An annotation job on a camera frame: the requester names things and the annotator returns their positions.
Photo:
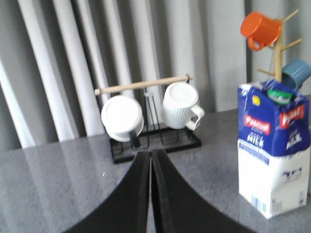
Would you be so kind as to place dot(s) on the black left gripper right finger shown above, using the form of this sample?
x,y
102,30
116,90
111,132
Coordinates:
x,y
178,208

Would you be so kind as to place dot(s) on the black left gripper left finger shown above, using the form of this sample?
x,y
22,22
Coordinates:
x,y
126,209

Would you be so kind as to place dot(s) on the blue white milk carton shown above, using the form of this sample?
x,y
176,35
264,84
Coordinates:
x,y
273,147

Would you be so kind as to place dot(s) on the black metal mug rack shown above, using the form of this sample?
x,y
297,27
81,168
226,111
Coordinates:
x,y
155,134

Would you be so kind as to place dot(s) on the ribbed white mug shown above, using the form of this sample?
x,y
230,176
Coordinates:
x,y
180,108

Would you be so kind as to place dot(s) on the grey white curtain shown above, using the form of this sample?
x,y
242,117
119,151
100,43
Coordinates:
x,y
54,53

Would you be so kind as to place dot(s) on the blue enamel mug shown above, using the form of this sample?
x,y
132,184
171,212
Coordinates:
x,y
295,73

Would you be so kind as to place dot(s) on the wooden mug tree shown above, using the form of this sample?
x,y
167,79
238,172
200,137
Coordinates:
x,y
278,49

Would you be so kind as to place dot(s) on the orange enamel mug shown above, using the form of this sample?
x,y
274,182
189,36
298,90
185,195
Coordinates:
x,y
260,30

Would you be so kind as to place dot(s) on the smooth white mug dark handle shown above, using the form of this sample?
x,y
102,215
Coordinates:
x,y
123,119

